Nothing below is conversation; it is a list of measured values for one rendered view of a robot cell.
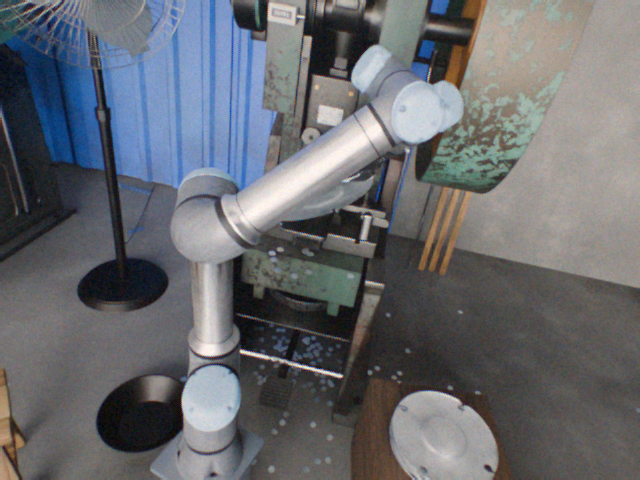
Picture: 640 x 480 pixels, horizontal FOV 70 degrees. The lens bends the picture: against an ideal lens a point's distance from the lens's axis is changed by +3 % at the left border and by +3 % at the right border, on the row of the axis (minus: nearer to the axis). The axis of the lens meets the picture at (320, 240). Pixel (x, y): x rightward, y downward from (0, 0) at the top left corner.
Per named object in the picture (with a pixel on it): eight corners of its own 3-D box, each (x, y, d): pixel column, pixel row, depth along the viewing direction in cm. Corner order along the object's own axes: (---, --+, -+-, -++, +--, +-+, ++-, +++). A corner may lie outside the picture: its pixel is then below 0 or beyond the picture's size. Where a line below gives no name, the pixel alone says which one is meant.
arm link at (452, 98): (438, 66, 76) (470, 95, 79) (392, 99, 84) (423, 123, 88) (431, 100, 72) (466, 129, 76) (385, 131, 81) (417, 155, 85)
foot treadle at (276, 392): (284, 418, 154) (286, 408, 151) (256, 411, 155) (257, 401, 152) (316, 307, 203) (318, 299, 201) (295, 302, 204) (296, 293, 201)
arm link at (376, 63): (390, 50, 66) (441, 93, 71) (372, 35, 75) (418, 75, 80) (357, 95, 69) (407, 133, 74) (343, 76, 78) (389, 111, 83)
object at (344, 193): (380, 193, 127) (379, 190, 127) (362, 156, 100) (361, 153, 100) (289, 228, 133) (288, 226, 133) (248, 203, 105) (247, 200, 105)
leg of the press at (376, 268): (360, 430, 167) (425, 226, 119) (330, 422, 168) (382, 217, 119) (377, 282, 244) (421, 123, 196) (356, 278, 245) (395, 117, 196)
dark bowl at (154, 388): (167, 475, 144) (166, 462, 141) (77, 453, 147) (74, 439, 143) (205, 397, 170) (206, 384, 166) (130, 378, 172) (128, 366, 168)
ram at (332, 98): (342, 180, 137) (361, 81, 121) (295, 170, 138) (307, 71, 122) (349, 160, 152) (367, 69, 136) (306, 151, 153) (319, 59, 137)
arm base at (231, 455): (215, 500, 97) (216, 473, 92) (161, 463, 102) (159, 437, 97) (255, 442, 109) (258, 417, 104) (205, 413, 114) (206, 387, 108)
